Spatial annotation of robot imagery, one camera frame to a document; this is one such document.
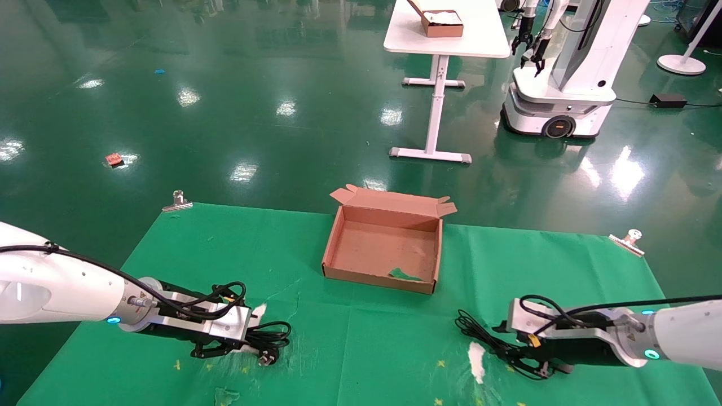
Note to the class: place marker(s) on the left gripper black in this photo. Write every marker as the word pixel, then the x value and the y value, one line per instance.
pixel 180 337

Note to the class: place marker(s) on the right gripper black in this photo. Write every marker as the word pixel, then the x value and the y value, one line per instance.
pixel 575 352

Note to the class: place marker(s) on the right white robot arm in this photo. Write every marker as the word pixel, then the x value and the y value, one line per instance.
pixel 688 335

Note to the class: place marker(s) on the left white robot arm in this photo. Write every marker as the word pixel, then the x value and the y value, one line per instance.
pixel 56 287

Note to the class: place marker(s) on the open brown cardboard box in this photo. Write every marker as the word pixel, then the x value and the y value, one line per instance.
pixel 383 248

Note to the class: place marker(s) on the small brown cardboard box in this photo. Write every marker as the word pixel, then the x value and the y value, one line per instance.
pixel 443 28

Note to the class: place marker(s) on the green table cloth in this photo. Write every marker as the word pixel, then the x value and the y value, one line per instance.
pixel 361 349

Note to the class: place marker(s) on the silver binder clip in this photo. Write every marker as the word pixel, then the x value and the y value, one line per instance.
pixel 629 242
pixel 178 203

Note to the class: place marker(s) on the small red floor object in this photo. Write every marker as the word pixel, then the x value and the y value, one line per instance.
pixel 114 159

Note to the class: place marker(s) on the white wheeled robot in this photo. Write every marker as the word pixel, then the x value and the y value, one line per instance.
pixel 564 107

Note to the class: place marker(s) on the black power adapter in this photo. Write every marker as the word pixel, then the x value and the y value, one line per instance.
pixel 668 101

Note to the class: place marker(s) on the white table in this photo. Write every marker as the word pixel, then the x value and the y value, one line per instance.
pixel 474 34

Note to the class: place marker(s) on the white floor stand round base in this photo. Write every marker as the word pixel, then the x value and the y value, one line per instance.
pixel 679 64

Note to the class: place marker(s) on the small white round base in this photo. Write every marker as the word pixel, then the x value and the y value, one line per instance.
pixel 644 20

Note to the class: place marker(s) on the dark cabinet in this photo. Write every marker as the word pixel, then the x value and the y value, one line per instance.
pixel 685 14

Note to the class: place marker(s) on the right wrist grey camera box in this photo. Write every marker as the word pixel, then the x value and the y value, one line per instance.
pixel 524 324

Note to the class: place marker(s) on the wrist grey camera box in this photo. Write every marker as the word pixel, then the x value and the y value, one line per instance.
pixel 524 324
pixel 225 324

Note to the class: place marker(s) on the left wrist grey camera box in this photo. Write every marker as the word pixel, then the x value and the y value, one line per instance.
pixel 225 324

